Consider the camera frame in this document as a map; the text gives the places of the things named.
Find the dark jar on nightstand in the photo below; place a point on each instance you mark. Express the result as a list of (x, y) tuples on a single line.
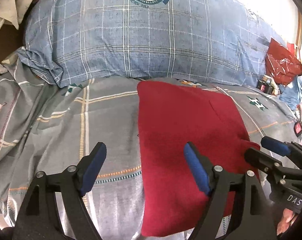
[(267, 85)]

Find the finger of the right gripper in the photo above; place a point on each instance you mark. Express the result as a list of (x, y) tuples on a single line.
[(263, 162)]

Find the grey plaid bed sheet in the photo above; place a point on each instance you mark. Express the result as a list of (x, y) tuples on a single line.
[(46, 128)]

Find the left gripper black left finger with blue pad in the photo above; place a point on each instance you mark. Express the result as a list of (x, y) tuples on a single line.
[(38, 217)]

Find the small red tag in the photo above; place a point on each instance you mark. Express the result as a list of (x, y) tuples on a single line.
[(298, 128)]

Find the blue fabric pile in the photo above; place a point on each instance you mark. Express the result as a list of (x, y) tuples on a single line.
[(291, 94)]

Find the person's right hand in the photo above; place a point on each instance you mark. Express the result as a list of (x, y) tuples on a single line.
[(288, 218)]

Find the blue plaid pillow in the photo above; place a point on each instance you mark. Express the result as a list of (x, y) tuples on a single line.
[(218, 41)]

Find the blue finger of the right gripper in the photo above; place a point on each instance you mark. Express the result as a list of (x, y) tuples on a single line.
[(291, 150)]

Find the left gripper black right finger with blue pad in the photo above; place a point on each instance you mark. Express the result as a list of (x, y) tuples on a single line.
[(250, 219)]

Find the red plastic bag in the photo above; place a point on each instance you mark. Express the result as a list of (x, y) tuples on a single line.
[(281, 64)]

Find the red knit garment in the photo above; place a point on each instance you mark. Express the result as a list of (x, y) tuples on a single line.
[(170, 116)]

